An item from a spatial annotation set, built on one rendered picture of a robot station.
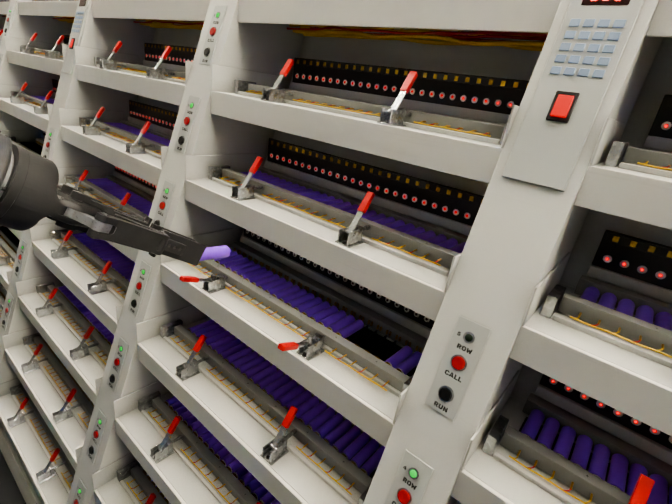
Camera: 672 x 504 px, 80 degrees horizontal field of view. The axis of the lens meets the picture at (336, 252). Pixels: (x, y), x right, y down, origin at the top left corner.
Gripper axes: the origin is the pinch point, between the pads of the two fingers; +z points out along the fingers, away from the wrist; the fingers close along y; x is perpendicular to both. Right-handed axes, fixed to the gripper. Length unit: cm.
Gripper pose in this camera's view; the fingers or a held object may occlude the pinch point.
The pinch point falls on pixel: (174, 245)
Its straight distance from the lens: 57.2
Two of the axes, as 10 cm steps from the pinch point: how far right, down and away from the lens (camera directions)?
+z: 4.8, 2.8, 8.3
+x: -4.4, 9.0, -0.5
